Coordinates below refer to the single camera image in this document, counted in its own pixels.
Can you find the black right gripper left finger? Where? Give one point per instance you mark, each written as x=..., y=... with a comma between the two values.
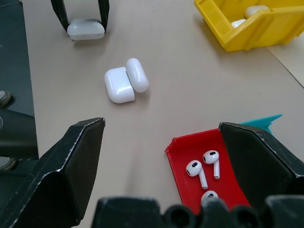
x=59, y=190

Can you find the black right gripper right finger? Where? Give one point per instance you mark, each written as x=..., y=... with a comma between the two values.
x=259, y=161

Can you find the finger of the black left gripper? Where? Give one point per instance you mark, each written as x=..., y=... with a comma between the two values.
x=60, y=13
x=103, y=12

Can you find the white earbud case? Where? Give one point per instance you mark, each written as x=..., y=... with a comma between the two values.
x=255, y=10
x=120, y=84
x=85, y=29

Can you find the open white earbud case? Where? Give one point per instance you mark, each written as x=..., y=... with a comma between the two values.
x=120, y=84

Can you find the yellow plastic bin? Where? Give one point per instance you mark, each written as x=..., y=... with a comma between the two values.
x=259, y=35

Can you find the teal plastic tray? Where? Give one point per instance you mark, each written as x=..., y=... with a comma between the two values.
x=263, y=121

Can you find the red plastic tray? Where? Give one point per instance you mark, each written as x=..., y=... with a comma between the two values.
x=228, y=190

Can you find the white earbud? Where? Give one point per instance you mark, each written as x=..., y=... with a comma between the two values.
x=210, y=196
x=193, y=168
x=211, y=156

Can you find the grey shoe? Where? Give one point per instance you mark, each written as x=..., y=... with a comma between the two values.
x=8, y=164
x=4, y=97

